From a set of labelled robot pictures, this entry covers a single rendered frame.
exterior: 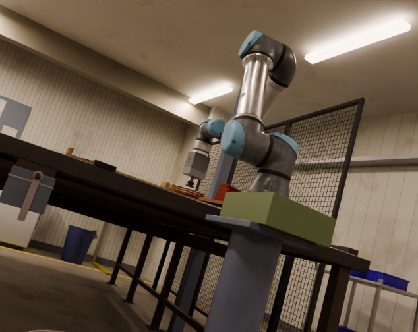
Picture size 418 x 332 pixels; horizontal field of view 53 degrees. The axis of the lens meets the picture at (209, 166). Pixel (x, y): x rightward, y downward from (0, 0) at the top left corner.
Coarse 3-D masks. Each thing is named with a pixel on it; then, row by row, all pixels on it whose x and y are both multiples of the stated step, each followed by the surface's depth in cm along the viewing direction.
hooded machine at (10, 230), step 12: (0, 192) 579; (0, 204) 578; (0, 216) 577; (12, 216) 584; (36, 216) 598; (0, 228) 577; (12, 228) 583; (24, 228) 590; (0, 240) 576; (12, 240) 582; (24, 240) 589
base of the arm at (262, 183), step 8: (256, 176) 142; (264, 176) 139; (272, 176) 138; (280, 176) 138; (256, 184) 138; (264, 184) 137; (272, 184) 137; (280, 184) 137; (288, 184) 140; (280, 192) 136; (288, 192) 139
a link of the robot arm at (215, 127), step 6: (216, 120) 177; (222, 120) 178; (204, 126) 183; (210, 126) 177; (216, 126) 177; (222, 126) 178; (204, 132) 184; (210, 132) 178; (216, 132) 176; (210, 138) 186; (216, 138) 182
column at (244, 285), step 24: (216, 216) 139; (240, 240) 133; (264, 240) 131; (288, 240) 129; (240, 264) 130; (264, 264) 130; (216, 288) 134; (240, 288) 128; (264, 288) 130; (216, 312) 129; (240, 312) 127; (264, 312) 134
